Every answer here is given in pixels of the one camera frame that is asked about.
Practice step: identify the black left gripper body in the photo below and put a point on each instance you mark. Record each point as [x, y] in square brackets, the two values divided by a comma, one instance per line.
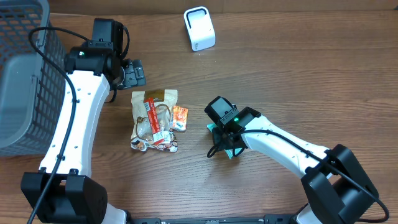
[137, 73]

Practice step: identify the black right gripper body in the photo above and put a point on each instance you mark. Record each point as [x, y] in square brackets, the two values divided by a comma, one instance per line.
[222, 144]

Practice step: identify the teal tissue pack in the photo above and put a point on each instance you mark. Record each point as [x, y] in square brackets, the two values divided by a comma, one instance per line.
[228, 152]

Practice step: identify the small orange sachet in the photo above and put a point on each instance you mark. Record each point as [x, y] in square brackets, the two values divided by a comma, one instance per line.
[179, 118]

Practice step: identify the beige snack pouch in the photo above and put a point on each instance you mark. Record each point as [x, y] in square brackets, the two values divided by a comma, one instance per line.
[141, 137]

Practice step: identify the red stick packet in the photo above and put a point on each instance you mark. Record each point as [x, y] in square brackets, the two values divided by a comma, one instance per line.
[159, 118]

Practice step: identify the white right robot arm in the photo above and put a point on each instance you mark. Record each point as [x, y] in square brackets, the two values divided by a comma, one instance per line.
[337, 188]

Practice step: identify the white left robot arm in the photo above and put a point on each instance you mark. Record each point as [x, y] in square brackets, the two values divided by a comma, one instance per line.
[62, 190]

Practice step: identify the white barcode scanner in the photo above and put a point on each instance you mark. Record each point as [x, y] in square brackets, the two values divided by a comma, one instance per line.
[199, 28]

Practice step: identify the grey plastic mesh basket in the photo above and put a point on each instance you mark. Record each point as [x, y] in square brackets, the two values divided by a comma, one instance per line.
[32, 90]

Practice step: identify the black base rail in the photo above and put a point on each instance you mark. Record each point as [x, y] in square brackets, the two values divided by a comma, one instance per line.
[266, 219]

